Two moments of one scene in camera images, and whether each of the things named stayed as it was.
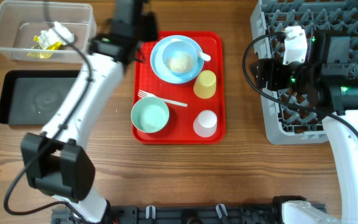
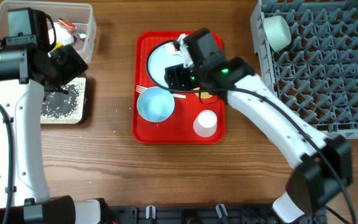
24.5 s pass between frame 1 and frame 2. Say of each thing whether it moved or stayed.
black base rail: stayed
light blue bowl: moved
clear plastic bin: stayed
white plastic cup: stayed
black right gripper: moved
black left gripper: moved
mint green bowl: moved
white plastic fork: moved
